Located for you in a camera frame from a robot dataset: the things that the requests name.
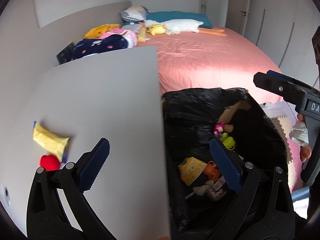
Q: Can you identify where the orange plastic toy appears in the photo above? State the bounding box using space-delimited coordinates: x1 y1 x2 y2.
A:
203 161 221 181

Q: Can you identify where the yellow green plastic toy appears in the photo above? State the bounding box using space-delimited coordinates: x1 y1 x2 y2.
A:
220 132 235 151

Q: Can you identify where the white foam toy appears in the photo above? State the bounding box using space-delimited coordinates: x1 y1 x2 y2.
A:
185 180 214 199

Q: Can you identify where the black trash bag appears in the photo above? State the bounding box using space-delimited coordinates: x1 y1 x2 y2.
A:
162 88 295 239

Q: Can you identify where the right hand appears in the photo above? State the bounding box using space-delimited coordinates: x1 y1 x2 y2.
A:
289 113 312 163

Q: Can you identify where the yellow blue pouch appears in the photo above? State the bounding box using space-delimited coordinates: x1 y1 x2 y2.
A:
32 121 70 163

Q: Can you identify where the red plush heart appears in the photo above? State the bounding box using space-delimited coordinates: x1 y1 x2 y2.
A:
40 154 60 171

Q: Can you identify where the yellow patterned cloth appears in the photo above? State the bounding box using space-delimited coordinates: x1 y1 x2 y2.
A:
178 157 207 186

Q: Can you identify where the pink doll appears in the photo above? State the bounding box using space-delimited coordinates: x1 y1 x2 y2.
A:
214 122 234 135

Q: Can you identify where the metal desk grommet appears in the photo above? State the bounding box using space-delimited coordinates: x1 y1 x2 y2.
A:
4 186 10 206

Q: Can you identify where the pink bed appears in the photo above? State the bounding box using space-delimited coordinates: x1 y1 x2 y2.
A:
138 29 282 104

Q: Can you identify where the navy patterned blanket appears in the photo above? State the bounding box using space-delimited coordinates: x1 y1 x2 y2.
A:
73 34 128 60

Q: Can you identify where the door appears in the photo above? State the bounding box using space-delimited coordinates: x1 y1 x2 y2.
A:
199 0 229 27

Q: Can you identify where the yellow plush toy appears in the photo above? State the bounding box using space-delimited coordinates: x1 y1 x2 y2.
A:
84 24 120 39

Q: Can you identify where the white goose plush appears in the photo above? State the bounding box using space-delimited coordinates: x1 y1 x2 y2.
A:
144 19 227 37

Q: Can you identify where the pink folded blanket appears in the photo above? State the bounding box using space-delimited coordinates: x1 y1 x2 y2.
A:
99 28 138 48

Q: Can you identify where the yellow duck plush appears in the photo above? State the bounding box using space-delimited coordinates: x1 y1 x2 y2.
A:
148 24 167 36

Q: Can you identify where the teal pillow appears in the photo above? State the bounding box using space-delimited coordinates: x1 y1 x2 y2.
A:
146 11 213 29

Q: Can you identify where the checkered pillow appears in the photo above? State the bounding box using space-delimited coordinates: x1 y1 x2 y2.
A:
120 6 149 23

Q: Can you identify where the black wall socket panel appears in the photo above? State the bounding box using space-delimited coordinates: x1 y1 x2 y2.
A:
56 42 75 64

